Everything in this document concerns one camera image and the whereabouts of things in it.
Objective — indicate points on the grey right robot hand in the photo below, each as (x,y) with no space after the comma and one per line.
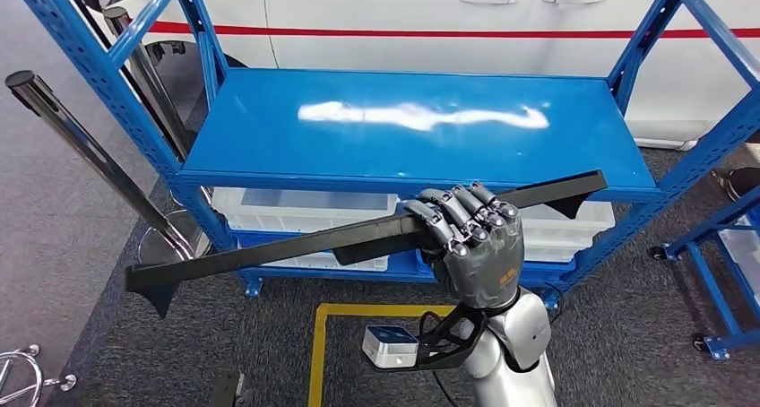
(487,262)

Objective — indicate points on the long black plastic part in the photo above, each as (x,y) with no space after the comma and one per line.
(267,253)

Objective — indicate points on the blue metal shelf rack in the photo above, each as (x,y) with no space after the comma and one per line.
(356,149)

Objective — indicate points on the blue wheeled rack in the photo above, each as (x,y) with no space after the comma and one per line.
(727,339)

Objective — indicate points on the white car with red stripe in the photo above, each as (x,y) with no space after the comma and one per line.
(415,6)

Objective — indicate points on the black camera bracket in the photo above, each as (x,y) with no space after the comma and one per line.
(445,339)

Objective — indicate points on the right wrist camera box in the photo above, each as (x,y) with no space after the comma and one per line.
(389,348)

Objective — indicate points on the chrome stanchion post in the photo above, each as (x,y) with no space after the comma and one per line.
(77,143)
(142,66)

